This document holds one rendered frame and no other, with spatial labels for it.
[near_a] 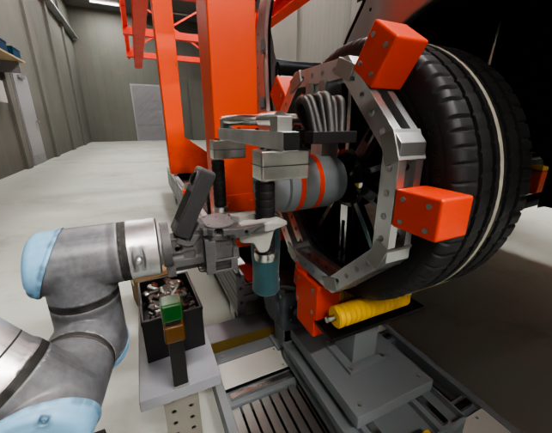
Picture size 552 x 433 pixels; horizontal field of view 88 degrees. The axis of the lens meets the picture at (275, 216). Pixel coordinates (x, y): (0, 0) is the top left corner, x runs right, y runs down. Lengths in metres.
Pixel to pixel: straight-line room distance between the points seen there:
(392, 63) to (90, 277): 0.58
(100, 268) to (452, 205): 0.52
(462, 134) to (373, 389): 0.77
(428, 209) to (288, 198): 0.30
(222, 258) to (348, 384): 0.68
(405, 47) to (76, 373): 0.65
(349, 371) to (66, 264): 0.86
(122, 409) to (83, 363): 0.95
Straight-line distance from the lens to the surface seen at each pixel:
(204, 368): 0.77
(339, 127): 0.52
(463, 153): 0.58
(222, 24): 1.09
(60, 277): 0.47
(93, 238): 0.46
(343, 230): 0.86
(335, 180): 0.71
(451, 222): 0.52
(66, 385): 0.41
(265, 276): 0.88
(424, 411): 1.14
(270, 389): 1.23
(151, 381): 0.78
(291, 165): 0.49
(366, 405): 1.02
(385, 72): 0.60
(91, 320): 0.50
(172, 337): 0.65
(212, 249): 0.47
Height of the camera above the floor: 0.99
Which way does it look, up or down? 18 degrees down
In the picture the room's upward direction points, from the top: straight up
